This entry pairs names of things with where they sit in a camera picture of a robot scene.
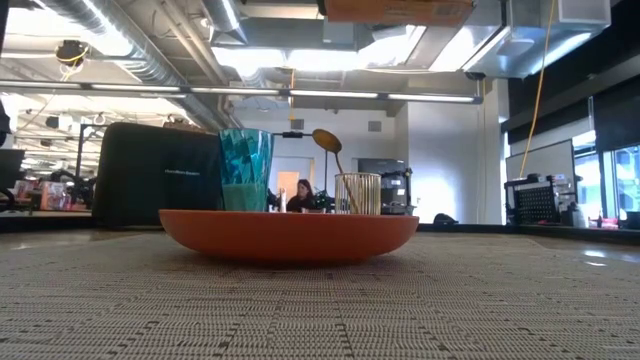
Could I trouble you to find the black aluminium table frame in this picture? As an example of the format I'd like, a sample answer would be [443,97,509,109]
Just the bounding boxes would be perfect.
[0,209,640,246]

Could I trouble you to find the seated person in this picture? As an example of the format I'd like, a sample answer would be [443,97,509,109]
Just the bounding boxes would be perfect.
[285,178,317,214]

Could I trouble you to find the black cable reel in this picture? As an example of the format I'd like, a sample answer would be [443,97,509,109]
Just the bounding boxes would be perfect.
[54,39,90,69]

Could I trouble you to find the blue glass tumbler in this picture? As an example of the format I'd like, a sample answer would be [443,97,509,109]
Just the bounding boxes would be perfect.
[218,128,275,212]

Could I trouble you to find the grey woven placemat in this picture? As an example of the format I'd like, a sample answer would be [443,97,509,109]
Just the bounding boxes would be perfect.
[0,230,640,360]

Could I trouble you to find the orange plate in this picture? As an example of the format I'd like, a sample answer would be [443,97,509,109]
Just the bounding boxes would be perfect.
[158,208,420,265]

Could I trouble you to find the clear ribbed glass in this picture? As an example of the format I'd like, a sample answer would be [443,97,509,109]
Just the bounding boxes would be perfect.
[333,172,383,216]

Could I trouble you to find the black pegboard cart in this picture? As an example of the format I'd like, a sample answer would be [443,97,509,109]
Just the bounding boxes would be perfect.
[503,172,584,227]

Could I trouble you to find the silver ventilation duct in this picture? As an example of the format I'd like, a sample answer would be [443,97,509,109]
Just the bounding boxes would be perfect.
[39,0,236,131]

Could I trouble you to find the black machine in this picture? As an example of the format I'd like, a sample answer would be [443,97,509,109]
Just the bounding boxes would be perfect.
[379,168,414,216]

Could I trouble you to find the yellow hanging cable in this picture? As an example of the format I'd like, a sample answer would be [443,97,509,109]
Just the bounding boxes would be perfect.
[518,0,557,179]

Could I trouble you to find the long ceiling light bar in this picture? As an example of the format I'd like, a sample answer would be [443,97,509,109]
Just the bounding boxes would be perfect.
[0,79,484,105]

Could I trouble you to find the dark computer monitor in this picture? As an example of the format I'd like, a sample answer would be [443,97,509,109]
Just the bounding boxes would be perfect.
[0,148,26,191]

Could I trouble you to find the gold spoon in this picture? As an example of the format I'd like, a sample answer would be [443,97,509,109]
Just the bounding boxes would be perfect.
[312,128,361,215]

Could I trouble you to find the white partition panel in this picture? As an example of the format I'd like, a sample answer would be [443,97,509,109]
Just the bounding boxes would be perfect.
[504,138,577,182]

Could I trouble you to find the black toaster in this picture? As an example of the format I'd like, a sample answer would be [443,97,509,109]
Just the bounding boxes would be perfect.
[92,121,225,229]

